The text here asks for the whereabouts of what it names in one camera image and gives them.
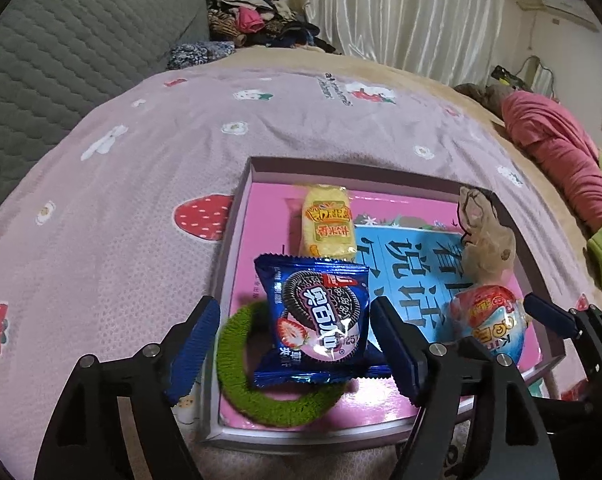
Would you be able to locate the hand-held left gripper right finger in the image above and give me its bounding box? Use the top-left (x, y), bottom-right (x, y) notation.
top-left (370, 296), bottom-right (564, 480)

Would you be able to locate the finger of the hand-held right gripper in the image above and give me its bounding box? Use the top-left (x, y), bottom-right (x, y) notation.
top-left (524, 292), bottom-right (602, 361)

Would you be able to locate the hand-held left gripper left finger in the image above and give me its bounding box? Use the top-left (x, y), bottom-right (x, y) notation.
top-left (33, 295), bottom-right (222, 480)

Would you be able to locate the red white egg toy packet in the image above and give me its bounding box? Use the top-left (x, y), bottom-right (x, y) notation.
top-left (448, 284), bottom-right (529, 366)

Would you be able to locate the green fuzzy hair ring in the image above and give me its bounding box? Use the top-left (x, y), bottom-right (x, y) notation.
top-left (216, 300), bottom-right (349, 428)

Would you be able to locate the blue cookie packet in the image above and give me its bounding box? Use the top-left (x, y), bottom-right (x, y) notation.
top-left (252, 252), bottom-right (393, 388)

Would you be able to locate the grey tray with pink bottom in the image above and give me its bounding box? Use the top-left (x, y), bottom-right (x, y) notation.
top-left (196, 156), bottom-right (567, 456)

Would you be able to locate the beige plush toy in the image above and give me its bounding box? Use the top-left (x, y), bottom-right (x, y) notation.
top-left (454, 186), bottom-right (517, 291)

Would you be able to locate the yellow snack packet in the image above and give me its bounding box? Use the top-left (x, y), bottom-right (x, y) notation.
top-left (287, 184), bottom-right (358, 263)

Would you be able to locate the purple printed blanket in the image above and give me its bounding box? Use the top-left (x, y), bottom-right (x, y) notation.
top-left (0, 67), bottom-right (602, 480)

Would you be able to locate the pink blanket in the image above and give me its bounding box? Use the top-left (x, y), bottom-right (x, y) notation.
top-left (498, 91), bottom-right (602, 233)

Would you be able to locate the brown cloth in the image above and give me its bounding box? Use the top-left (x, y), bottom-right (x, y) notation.
top-left (454, 82), bottom-right (504, 116)

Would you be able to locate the white metal rack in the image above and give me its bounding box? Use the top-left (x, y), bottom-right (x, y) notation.
top-left (518, 55), bottom-right (557, 98)

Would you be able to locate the blue patterned cloth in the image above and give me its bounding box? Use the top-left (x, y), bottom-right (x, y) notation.
top-left (167, 40), bottom-right (237, 72)

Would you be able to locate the white air conditioner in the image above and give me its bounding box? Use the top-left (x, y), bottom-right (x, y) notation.
top-left (538, 0), bottom-right (599, 26)

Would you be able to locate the grey quilted cushion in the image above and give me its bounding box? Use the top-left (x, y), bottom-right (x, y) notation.
top-left (0, 0), bottom-right (212, 231)

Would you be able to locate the pile of clothes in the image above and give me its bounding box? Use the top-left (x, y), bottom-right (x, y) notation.
top-left (206, 0), bottom-right (342, 56)

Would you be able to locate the white curtain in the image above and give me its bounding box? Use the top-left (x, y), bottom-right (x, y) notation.
top-left (298, 0), bottom-right (512, 86)

